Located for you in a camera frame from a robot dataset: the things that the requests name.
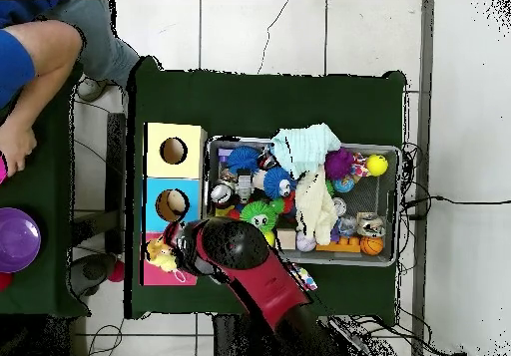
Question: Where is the blue spiky ball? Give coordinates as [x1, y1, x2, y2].
[226, 145, 261, 177]

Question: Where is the colourful polka dot cloth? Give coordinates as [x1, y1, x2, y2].
[288, 263, 319, 292]

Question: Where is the purple spiky toy with eyes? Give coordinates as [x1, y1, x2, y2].
[323, 147, 356, 181]

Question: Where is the person's hand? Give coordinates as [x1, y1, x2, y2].
[0, 118, 38, 178]

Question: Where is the person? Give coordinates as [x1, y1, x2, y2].
[0, 0, 141, 110]

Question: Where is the blue spiky toy with eyes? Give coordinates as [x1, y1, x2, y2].
[262, 166, 296, 198]

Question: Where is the yellow smiley face ball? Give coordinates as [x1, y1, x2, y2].
[365, 154, 389, 177]

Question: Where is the wooden box with three holes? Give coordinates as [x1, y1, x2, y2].
[142, 122, 209, 286]

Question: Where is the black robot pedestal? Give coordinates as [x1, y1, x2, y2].
[213, 313, 280, 356]

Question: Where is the side table with green cloth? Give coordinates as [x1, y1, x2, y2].
[0, 62, 92, 319]

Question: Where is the yellow plush toy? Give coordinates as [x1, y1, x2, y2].
[147, 251, 188, 284]

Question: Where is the green spiky toy with eyes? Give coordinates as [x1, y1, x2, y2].
[239, 199, 285, 231]

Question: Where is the small orange basketball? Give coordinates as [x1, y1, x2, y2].
[359, 235, 385, 256]

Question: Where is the purple bowl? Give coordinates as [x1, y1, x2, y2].
[0, 206, 42, 274]

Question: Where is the black floor cable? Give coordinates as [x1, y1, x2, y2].
[402, 193, 511, 221]

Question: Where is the white baseball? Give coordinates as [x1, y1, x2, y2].
[295, 232, 317, 253]

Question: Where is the mint green knitted cloth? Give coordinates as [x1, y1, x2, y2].
[270, 123, 342, 179]

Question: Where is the shallow wire mesh bin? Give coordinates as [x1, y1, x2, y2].
[201, 135, 402, 268]

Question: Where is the tan plush bear toy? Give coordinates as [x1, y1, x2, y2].
[145, 237, 177, 259]

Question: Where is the plain wooden block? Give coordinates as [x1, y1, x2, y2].
[275, 228, 297, 251]

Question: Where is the cream knitted cloth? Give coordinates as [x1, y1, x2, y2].
[294, 168, 339, 246]

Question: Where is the dark green table cloth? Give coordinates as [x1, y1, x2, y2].
[124, 55, 408, 320]

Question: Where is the small red ball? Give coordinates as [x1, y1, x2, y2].
[106, 259, 126, 284]

